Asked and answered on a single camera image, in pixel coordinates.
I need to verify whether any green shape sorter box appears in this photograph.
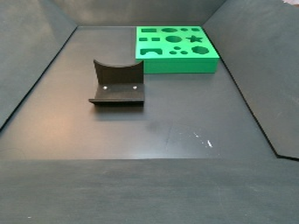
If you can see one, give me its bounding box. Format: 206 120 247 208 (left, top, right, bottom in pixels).
135 26 220 74

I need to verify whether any black curved holder stand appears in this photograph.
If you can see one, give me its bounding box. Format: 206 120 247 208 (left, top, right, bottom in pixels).
88 60 146 105

